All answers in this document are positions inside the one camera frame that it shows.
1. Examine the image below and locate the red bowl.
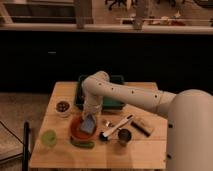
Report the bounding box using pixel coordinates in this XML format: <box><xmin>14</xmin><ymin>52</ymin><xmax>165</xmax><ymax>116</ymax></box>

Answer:
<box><xmin>69</xmin><ymin>116</ymin><xmax>97</xmax><ymax>141</ymax></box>

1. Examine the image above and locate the blue grey sponge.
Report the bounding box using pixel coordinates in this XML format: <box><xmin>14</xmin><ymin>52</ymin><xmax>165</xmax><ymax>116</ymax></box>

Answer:
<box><xmin>80</xmin><ymin>115</ymin><xmax>96</xmax><ymax>134</ymax></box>

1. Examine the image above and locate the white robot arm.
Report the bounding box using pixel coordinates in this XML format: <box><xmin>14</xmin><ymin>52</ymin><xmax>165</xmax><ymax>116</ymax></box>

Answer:
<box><xmin>82</xmin><ymin>71</ymin><xmax>213</xmax><ymax>171</ymax></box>

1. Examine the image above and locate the wooden table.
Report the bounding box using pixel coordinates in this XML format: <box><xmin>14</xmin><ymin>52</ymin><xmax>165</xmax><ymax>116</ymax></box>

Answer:
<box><xmin>30</xmin><ymin>82</ymin><xmax>167</xmax><ymax>169</ymax></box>

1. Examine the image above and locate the green cucumber toy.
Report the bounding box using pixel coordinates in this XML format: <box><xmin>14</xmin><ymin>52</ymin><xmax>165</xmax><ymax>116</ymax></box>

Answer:
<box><xmin>70</xmin><ymin>137</ymin><xmax>95</xmax><ymax>149</ymax></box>

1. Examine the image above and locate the wooden block with black strip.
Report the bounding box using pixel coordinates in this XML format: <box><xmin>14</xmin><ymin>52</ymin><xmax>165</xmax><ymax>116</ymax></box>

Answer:
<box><xmin>131</xmin><ymin>118</ymin><xmax>154</xmax><ymax>137</ymax></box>

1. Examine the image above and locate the white handled brush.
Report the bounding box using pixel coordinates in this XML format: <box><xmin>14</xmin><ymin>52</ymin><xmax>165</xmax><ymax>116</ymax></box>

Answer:
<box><xmin>99</xmin><ymin>115</ymin><xmax>133</xmax><ymax>141</ymax></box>

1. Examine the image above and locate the white bowl with brown contents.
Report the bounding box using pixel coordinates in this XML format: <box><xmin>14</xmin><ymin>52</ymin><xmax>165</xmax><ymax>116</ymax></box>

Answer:
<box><xmin>56</xmin><ymin>101</ymin><xmax>70</xmax><ymax>117</ymax></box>

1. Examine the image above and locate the light green cup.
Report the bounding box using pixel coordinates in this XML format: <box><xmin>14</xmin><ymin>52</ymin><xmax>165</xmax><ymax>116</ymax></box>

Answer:
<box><xmin>41</xmin><ymin>130</ymin><xmax>56</xmax><ymax>147</ymax></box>

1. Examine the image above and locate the dark metal cup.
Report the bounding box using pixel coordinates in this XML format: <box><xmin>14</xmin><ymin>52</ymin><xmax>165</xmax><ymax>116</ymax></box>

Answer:
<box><xmin>118</xmin><ymin>129</ymin><xmax>132</xmax><ymax>146</ymax></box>

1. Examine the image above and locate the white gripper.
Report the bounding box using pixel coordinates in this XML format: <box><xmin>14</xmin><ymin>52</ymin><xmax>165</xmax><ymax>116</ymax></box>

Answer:
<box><xmin>82</xmin><ymin>102</ymin><xmax>102</xmax><ymax>118</ymax></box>

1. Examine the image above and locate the green tray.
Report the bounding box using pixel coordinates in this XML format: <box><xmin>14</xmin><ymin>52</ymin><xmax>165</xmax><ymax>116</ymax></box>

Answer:
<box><xmin>74</xmin><ymin>75</ymin><xmax>125</xmax><ymax>110</ymax></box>

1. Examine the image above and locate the black pole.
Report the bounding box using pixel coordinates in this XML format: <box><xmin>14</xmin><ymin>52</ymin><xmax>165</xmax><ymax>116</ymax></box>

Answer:
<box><xmin>22</xmin><ymin>122</ymin><xmax>30</xmax><ymax>171</ymax></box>

